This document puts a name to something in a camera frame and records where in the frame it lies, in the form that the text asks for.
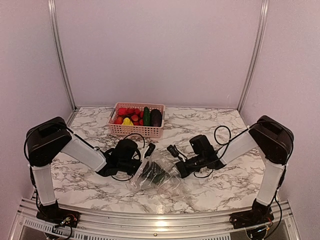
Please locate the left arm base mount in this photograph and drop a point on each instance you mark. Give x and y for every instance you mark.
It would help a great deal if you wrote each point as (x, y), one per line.
(54, 214)

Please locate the right aluminium frame post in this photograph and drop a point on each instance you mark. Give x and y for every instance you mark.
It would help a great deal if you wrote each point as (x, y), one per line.
(262, 22)

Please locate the aluminium frame post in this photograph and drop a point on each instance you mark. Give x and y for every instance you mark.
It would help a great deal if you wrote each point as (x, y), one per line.
(59, 52)
(262, 22)

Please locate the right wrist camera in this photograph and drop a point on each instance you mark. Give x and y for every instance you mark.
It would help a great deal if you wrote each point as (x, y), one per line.
(176, 153)

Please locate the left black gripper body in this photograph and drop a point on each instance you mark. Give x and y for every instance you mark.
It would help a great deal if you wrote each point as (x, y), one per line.
(125, 166)

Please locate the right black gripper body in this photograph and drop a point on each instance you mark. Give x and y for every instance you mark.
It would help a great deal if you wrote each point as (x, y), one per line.
(186, 171)

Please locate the green fake vegetable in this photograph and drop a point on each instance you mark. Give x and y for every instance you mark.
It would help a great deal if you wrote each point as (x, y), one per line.
(160, 175)

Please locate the green fake cucumber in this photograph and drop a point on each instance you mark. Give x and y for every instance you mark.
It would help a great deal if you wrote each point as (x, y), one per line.
(146, 117)

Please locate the red fake tomato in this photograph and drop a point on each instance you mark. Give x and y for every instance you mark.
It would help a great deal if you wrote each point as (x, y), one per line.
(122, 111)

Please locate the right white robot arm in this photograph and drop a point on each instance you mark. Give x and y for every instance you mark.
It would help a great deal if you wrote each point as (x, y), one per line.
(274, 141)

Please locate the purple fake eggplant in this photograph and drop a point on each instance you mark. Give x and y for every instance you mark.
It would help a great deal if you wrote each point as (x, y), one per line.
(155, 118)

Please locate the left aluminium frame post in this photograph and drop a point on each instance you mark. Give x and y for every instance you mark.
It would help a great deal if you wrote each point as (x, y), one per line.
(59, 52)

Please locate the red fake strawberries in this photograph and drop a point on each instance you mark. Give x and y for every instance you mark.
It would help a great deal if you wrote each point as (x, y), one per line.
(136, 116)

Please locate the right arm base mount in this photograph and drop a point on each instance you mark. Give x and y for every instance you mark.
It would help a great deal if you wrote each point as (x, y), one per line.
(258, 214)

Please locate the pink perforated plastic basket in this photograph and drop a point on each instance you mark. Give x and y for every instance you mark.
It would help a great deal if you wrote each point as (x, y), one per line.
(148, 132)

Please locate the clear zip top bag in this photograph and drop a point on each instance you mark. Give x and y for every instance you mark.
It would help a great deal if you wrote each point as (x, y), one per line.
(173, 185)

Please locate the front aluminium rail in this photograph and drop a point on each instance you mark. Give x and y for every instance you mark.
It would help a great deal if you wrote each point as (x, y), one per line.
(107, 225)

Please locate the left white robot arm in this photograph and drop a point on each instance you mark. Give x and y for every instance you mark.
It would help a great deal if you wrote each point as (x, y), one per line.
(52, 137)

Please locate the yellow fake lemon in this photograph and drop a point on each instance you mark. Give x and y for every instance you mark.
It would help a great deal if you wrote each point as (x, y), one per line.
(127, 122)

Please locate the red fake pepper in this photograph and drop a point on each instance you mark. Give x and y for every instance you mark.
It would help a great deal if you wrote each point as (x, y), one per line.
(119, 121)

